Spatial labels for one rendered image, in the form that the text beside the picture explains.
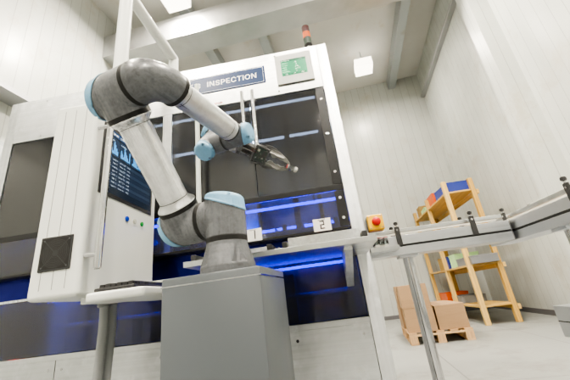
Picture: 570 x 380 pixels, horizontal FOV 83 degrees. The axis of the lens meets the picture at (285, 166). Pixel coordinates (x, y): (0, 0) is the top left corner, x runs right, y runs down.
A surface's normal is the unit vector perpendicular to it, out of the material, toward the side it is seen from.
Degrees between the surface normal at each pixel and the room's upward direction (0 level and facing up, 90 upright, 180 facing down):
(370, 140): 90
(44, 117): 90
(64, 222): 90
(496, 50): 90
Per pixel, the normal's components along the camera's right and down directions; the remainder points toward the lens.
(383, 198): -0.21, -0.35
